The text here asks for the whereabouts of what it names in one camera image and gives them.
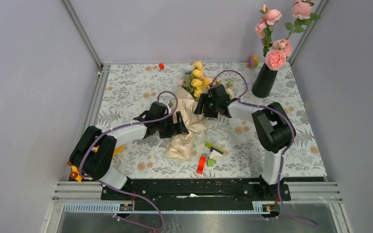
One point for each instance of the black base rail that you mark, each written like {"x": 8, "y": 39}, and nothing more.
{"x": 214, "y": 194}

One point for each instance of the red toy block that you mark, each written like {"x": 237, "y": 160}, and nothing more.
{"x": 201, "y": 165}

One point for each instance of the floral patterned table mat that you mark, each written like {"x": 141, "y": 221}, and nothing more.
{"x": 124, "y": 91}

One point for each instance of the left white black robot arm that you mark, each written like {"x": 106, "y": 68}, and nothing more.
{"x": 93, "y": 154}

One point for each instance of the red yellow toy truck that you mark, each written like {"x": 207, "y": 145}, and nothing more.
{"x": 75, "y": 172}

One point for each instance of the green long toy block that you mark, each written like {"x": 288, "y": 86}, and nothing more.
{"x": 213, "y": 147}

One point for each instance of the small green toy cube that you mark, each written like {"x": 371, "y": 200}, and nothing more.
{"x": 210, "y": 163}

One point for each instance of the white purple toy block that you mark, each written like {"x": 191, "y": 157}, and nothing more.
{"x": 215, "y": 154}

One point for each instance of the pink rose stems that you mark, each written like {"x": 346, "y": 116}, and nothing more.
{"x": 277, "y": 48}

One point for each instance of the black vase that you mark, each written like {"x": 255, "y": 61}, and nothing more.
{"x": 264, "y": 82}

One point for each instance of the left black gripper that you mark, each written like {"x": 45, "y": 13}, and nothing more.
{"x": 176, "y": 128}

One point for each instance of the colourful flower bouquet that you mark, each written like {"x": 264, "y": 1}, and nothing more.
{"x": 189, "y": 112}

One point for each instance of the pink yellow green toy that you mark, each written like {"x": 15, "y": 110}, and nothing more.
{"x": 252, "y": 61}

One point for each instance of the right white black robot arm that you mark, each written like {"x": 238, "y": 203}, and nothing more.
{"x": 274, "y": 130}

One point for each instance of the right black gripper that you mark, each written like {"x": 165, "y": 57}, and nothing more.
{"x": 204, "y": 99}

